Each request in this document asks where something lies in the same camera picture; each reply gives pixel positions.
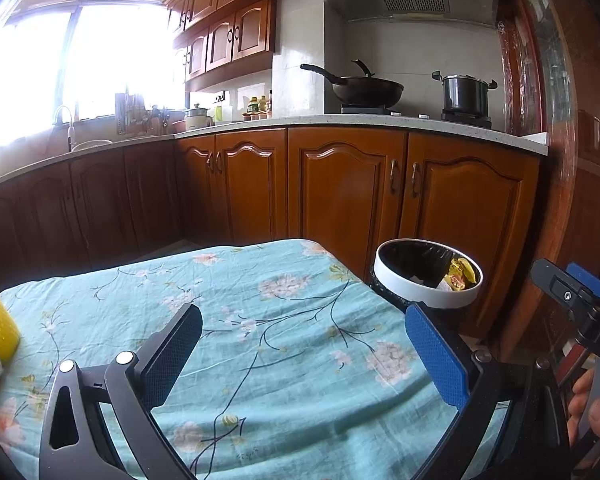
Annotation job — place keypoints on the corner wooden cabinet door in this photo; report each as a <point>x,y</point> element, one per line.
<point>195,185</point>

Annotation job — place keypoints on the knife rack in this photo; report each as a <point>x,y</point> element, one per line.
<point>127,115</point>

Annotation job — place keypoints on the black gas stove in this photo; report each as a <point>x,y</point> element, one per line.
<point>415,115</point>

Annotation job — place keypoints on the arched wooden cabinet door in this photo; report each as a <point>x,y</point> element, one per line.
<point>345,195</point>

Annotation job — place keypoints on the small electric cooker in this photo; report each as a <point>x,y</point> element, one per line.
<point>199,117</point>

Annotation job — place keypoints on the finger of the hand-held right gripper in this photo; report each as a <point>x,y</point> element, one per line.
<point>555,282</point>
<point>587,280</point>

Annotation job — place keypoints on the white-rimmed black trash bin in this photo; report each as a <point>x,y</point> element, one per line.
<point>430,297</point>

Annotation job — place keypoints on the yellow snack wrapper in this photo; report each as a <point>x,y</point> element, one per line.
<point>462,272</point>

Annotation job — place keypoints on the kitchen window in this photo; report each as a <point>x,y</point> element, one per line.
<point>80,70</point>

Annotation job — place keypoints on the speckled kitchen countertop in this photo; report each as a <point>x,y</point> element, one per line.
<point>330,121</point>

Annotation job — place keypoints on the seasoning bottle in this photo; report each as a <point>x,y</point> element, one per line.
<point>253,106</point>

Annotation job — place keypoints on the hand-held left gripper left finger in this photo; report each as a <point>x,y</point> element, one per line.
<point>172,355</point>

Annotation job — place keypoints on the wide wooden cabinet door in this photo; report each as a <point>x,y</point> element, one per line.
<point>470,230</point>

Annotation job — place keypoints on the teal floral tablecloth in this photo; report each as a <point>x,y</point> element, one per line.
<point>280,340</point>

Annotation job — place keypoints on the wooden door frame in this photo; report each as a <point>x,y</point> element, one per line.
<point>545,160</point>

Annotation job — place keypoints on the steel stock pot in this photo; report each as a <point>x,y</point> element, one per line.
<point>465,95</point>

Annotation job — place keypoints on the dark wooden lower cabinets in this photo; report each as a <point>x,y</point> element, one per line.
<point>80,210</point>

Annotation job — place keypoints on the yellow foam fruit net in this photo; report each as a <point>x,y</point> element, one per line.
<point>2,330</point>

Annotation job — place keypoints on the wooden upper cabinets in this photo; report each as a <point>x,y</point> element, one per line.
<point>230,20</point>

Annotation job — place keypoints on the black wok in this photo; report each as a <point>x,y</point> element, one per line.
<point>370,90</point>

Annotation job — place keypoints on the narrow arched cabinet door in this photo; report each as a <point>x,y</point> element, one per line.
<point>252,185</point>

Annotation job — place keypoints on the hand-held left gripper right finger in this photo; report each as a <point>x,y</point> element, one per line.
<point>440,355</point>

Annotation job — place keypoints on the chrome kitchen faucet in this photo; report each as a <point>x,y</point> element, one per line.
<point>67,120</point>

